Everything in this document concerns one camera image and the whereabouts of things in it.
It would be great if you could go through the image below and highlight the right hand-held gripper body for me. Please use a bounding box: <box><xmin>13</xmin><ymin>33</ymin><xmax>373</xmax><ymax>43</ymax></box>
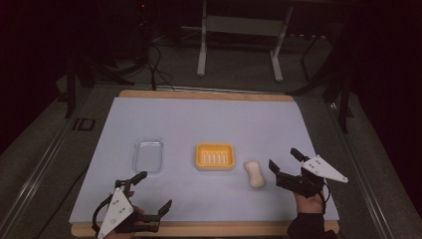
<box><xmin>274</xmin><ymin>154</ymin><xmax>349</xmax><ymax>199</ymax></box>

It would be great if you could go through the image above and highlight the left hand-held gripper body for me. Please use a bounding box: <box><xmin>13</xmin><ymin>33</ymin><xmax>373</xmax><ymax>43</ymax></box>
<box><xmin>92</xmin><ymin>180</ymin><xmax>161</xmax><ymax>239</ymax></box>

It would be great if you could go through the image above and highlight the cream bread roll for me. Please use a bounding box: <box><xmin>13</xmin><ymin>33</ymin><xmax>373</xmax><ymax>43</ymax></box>
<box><xmin>244</xmin><ymin>160</ymin><xmax>267</xmax><ymax>189</ymax></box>

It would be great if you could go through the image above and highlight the clear plastic container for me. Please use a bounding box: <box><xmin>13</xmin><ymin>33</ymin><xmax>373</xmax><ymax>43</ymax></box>
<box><xmin>131</xmin><ymin>136</ymin><xmax>165</xmax><ymax>174</ymax></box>

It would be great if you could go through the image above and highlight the yellow soap dish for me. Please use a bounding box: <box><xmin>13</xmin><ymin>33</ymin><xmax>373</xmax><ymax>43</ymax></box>
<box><xmin>194</xmin><ymin>142</ymin><xmax>237</xmax><ymax>171</ymax></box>

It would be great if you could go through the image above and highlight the person's left hand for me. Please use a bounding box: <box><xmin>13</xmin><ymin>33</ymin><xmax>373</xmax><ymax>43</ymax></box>
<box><xmin>108</xmin><ymin>190</ymin><xmax>146</xmax><ymax>239</ymax></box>

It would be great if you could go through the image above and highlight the person's right hand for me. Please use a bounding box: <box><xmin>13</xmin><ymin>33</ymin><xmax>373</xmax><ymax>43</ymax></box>
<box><xmin>294</xmin><ymin>191</ymin><xmax>324</xmax><ymax>215</ymax></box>

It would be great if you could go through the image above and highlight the black tripod stand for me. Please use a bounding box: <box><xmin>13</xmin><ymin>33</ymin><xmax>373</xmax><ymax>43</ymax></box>
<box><xmin>57</xmin><ymin>49</ymin><xmax>135</xmax><ymax>120</ymax></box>
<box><xmin>286</xmin><ymin>29</ymin><xmax>355</xmax><ymax>134</ymax></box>

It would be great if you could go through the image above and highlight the black rectangular floor marker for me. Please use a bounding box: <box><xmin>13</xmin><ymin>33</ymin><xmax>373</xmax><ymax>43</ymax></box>
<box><xmin>72</xmin><ymin>117</ymin><xmax>97</xmax><ymax>131</ymax></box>

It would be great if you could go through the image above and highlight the pale lavender table mat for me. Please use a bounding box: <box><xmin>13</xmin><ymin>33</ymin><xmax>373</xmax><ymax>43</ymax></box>
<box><xmin>68</xmin><ymin>97</ymin><xmax>340</xmax><ymax>224</ymax></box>

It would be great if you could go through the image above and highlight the white metal stand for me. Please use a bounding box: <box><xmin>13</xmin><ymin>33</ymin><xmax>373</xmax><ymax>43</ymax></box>
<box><xmin>196</xmin><ymin>0</ymin><xmax>295</xmax><ymax>84</ymax></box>

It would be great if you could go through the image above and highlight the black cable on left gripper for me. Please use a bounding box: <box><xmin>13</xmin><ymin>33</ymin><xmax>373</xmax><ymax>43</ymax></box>
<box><xmin>92</xmin><ymin>193</ymin><xmax>114</xmax><ymax>233</ymax></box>

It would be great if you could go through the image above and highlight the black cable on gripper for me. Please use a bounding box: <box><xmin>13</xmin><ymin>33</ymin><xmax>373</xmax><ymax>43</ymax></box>
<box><xmin>92</xmin><ymin>193</ymin><xmax>114</xmax><ymax>233</ymax></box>
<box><xmin>321</xmin><ymin>182</ymin><xmax>332</xmax><ymax>214</ymax></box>

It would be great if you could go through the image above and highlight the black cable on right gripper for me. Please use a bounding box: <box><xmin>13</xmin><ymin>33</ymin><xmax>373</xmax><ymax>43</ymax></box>
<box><xmin>321</xmin><ymin>182</ymin><xmax>332</xmax><ymax>214</ymax></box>

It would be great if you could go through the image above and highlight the metal floor rail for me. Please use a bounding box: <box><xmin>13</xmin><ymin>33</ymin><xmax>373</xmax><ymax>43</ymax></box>
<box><xmin>0</xmin><ymin>113</ymin><xmax>88</xmax><ymax>239</ymax></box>
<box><xmin>326</xmin><ymin>101</ymin><xmax>397</xmax><ymax>239</ymax></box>

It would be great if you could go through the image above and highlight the black floor cable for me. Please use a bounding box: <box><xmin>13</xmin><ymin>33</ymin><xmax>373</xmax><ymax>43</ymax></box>
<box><xmin>144</xmin><ymin>43</ymin><xmax>176</xmax><ymax>92</ymax></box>

